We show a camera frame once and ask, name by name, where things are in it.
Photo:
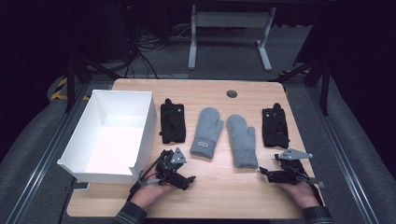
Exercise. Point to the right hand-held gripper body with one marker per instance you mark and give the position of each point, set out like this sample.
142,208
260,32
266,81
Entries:
286,176

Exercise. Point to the black gripper dock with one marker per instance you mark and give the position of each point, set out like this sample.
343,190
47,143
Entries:
275,127
172,124

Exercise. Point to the black metal stand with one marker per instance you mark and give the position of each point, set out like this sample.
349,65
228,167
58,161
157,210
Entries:
325,87
70,84

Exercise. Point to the plain grey mitten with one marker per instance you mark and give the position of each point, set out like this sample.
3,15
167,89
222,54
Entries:
243,143

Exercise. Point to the grey round table grommet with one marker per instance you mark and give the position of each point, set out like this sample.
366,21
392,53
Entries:
232,94

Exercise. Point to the grey mitten with label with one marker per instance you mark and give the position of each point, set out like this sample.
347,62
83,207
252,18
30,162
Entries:
207,130

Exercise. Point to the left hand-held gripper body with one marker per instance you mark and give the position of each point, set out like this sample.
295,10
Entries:
169,169

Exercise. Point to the yellow black hazard tape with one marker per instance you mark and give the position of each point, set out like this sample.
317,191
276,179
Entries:
59,93

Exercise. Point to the person's left hand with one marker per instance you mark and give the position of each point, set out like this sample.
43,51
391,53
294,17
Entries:
151,193

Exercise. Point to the grey table edge bracket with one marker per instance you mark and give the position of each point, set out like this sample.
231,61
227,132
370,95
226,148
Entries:
318,183

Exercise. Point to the aluminium floor rail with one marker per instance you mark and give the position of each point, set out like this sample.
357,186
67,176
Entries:
46,155
342,155

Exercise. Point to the white metal desk frame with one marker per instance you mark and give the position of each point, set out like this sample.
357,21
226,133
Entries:
193,46

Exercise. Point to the person's right hand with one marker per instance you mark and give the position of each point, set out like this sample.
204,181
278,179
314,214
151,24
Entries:
300,193

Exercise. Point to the white box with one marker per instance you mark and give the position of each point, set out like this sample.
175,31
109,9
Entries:
112,149

